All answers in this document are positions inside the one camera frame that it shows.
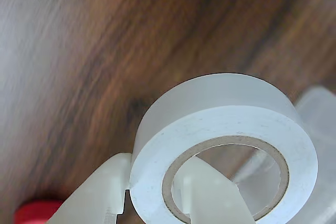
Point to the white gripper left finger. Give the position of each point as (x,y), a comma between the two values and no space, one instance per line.
(99,195)

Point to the red tape roll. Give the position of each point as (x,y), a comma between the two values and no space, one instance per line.
(34,213)

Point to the white tape roll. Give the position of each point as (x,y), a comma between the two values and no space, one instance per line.
(210,119)

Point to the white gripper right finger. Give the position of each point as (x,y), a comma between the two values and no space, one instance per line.
(210,197)

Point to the clear plastic storage box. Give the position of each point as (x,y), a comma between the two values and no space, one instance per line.
(323,129)

